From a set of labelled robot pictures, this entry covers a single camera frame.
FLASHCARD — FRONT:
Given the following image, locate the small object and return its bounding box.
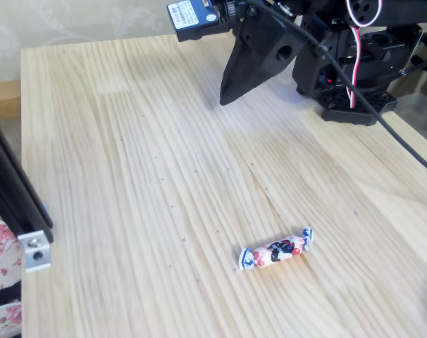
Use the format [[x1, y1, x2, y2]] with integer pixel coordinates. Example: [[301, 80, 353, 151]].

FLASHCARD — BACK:
[[238, 227, 315, 271]]

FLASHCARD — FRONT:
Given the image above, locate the floral cloth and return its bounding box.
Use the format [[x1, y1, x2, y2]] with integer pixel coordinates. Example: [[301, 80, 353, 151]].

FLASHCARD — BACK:
[[0, 218, 24, 338]]

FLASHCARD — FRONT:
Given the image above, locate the wrist camera box with label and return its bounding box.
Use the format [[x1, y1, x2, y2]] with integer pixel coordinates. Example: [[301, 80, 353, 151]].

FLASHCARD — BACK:
[[166, 0, 235, 43]]

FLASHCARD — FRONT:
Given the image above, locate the red and white servo cable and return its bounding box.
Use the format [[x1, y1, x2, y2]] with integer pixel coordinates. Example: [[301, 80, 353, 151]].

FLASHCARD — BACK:
[[344, 0, 383, 108]]

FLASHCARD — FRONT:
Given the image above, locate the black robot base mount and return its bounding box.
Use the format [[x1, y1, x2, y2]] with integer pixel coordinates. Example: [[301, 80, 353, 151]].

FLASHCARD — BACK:
[[321, 87, 400, 127]]

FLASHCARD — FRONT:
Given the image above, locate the black flat power cable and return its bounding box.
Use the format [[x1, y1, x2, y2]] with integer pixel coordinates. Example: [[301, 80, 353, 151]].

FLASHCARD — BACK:
[[392, 56, 427, 80]]

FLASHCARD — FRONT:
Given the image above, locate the black camera cable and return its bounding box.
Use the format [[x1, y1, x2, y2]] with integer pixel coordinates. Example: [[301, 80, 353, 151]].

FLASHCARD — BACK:
[[247, 0, 427, 177]]

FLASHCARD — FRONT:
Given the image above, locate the silver corner bracket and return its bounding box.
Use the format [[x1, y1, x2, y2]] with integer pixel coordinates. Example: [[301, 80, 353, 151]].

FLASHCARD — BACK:
[[18, 230, 53, 274]]

